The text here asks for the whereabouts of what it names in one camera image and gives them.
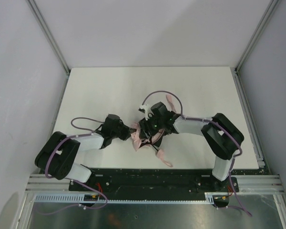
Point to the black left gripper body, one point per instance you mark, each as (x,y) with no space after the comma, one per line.
(125,132)

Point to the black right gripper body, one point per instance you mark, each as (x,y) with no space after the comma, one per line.
(144,129)

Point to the pink umbrella with black lining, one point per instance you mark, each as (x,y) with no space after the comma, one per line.
(139,140)

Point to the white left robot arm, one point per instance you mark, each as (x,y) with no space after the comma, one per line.
(57,157)

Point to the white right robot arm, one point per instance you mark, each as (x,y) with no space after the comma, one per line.
(223,137)

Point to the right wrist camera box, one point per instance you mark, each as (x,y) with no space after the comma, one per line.
(146,109)

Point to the black mounting base plate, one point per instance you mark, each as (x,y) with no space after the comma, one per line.
(155,183)

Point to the aluminium side rail right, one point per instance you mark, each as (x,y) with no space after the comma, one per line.
(249,119)

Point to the white slotted cable duct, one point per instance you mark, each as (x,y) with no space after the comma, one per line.
(194,198)

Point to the aluminium frame post left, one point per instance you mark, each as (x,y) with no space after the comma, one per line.
(48,34)

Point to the aluminium frame post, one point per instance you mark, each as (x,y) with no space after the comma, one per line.
(48,34)
(264,21)

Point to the aluminium frame post right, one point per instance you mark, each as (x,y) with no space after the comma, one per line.
(264,21)

